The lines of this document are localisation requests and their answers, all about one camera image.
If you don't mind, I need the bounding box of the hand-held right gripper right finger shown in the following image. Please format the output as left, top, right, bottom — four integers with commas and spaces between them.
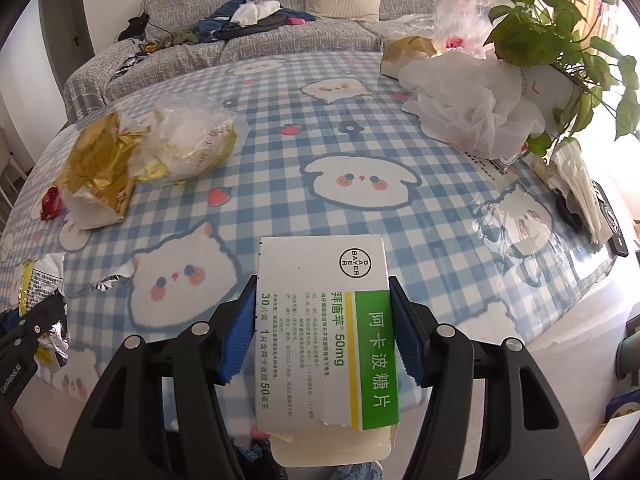
387, 274, 587, 480

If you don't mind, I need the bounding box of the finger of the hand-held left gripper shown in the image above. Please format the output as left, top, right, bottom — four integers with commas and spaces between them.
11, 295, 69, 357
0, 309, 25, 335

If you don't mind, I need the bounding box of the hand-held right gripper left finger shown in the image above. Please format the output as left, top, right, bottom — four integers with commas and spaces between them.
62, 274, 261, 480

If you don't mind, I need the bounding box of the yellow snack packet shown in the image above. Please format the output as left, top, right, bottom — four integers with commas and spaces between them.
17, 252, 136, 377

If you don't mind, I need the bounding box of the white green medicine box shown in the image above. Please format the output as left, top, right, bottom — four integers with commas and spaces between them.
255, 235, 403, 464

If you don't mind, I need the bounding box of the red wrapper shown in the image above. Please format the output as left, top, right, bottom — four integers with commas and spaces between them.
40, 186, 66, 221

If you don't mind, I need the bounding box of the yellow paper bag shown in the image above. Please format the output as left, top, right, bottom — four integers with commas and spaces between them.
54, 112, 153, 231

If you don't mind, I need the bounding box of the gold clear plastic wrapper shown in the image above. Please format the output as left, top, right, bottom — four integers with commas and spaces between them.
135, 92, 240, 183

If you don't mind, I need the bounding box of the blue checked tablecloth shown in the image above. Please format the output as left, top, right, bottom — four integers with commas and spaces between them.
0, 50, 622, 461

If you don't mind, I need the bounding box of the black remote control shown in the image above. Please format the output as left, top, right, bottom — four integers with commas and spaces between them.
592, 180, 630, 257

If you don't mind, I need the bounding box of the white plastic bag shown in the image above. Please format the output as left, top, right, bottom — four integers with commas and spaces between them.
397, 52, 548, 159

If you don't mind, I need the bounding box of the grey sofa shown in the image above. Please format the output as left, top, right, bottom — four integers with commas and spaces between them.
62, 0, 451, 122

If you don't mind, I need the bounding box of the brown paper bag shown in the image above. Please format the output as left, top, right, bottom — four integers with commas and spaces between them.
380, 36, 441, 79

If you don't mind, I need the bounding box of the white plant pot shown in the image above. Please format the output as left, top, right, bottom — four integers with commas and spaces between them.
517, 62, 594, 138

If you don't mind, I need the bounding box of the dark green garment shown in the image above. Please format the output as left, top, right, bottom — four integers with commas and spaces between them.
144, 30, 201, 52

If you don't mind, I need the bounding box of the dark door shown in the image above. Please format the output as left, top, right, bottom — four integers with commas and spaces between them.
45, 0, 96, 79

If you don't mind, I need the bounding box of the blue jacket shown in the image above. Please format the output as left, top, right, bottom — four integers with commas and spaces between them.
195, 0, 256, 41

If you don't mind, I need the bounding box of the white cloth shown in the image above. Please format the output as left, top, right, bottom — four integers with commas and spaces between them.
231, 0, 284, 26

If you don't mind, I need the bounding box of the red print plastic bag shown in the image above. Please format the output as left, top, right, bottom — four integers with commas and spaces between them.
385, 0, 506, 61

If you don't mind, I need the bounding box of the green potted plant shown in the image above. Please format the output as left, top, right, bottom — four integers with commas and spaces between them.
482, 0, 640, 159

